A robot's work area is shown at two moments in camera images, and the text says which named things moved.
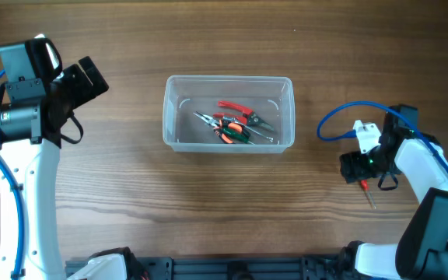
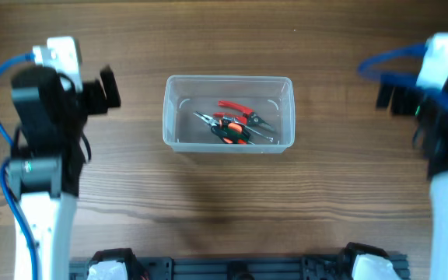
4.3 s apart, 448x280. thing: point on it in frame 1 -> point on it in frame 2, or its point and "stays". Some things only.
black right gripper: [351, 162] -> [402, 95]
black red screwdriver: [365, 185] -> [232, 132]
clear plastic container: [229, 113] stays
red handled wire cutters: [249, 117] stays
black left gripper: [74, 74] -> [94, 91]
